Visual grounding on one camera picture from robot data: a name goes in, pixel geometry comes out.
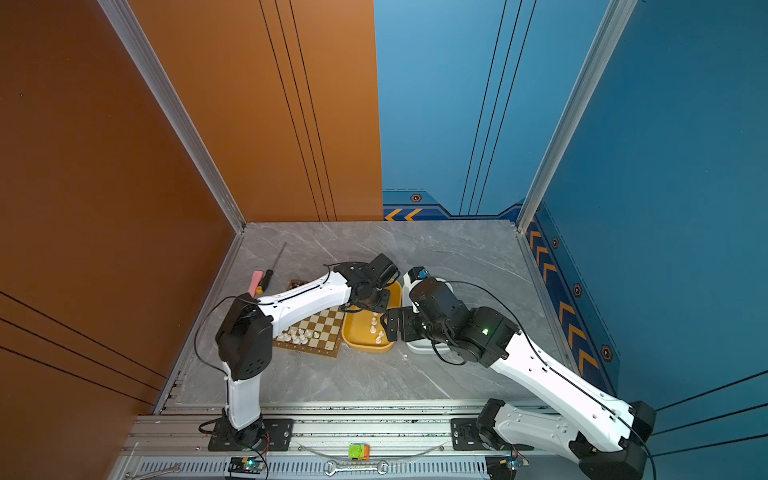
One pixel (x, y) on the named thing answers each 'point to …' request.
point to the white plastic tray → (419, 347)
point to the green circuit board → (250, 465)
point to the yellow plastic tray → (363, 331)
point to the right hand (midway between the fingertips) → (393, 319)
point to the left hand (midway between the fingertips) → (382, 301)
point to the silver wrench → (333, 467)
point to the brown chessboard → (330, 325)
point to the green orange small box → (359, 451)
